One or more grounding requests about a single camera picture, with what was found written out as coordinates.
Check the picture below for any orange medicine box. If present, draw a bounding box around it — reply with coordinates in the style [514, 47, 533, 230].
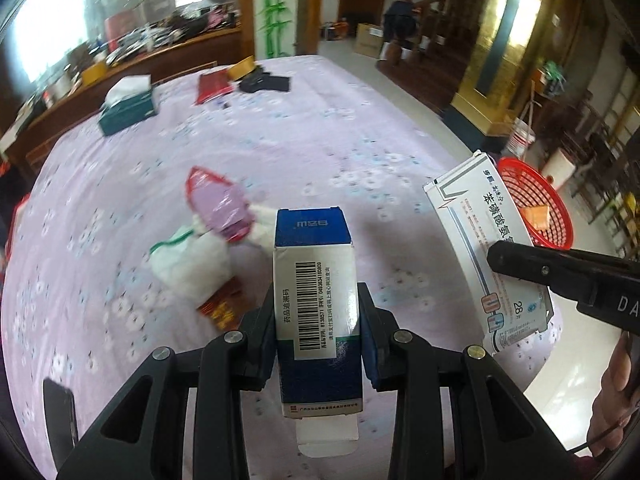
[520, 205, 551, 231]

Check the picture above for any brown red snack packet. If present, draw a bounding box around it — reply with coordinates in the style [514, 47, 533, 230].
[198, 278, 253, 332]

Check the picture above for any white cotton glove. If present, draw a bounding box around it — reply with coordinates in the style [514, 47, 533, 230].
[149, 226, 233, 307]

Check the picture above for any blue white medicine box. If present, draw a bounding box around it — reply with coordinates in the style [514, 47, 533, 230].
[273, 207, 363, 458]

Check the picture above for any white striped plastic bag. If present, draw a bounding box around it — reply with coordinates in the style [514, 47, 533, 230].
[192, 201, 279, 261]

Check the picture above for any purple red wrapper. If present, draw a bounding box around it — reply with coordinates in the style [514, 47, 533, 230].
[186, 166, 254, 243]

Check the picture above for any person's right hand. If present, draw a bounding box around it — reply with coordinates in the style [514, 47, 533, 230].
[587, 332, 639, 457]

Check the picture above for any black smartphone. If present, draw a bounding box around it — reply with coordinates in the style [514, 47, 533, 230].
[42, 378, 78, 470]

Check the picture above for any red plastic mesh basket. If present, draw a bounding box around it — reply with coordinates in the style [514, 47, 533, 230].
[497, 157, 574, 250]

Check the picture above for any white cylinder stool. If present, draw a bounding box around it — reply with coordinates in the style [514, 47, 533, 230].
[540, 148, 577, 190]

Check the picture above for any white bucket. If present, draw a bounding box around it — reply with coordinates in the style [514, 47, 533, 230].
[504, 118, 536, 160]

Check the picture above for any lilac floral tablecloth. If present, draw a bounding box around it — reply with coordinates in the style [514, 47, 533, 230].
[1, 56, 485, 479]

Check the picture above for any wooden staircase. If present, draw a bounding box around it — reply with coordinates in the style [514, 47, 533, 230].
[376, 0, 486, 115]

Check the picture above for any golden pillar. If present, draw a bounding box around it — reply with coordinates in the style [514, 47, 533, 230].
[442, 0, 554, 152]

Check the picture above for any brown cardboard box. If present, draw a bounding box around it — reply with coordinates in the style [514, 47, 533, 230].
[354, 23, 384, 58]

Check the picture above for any wooden sideboard counter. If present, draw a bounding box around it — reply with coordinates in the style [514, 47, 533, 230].
[4, 26, 242, 177]

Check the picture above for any teal tissue box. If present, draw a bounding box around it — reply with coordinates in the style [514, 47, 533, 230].
[99, 75, 158, 136]

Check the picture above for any black pouch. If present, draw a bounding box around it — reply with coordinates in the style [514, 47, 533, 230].
[239, 66, 291, 93]

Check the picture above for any yellow tape roll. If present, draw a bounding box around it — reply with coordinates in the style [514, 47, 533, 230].
[227, 55, 256, 81]

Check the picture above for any bamboo painted panel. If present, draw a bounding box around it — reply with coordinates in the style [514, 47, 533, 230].
[254, 0, 298, 58]

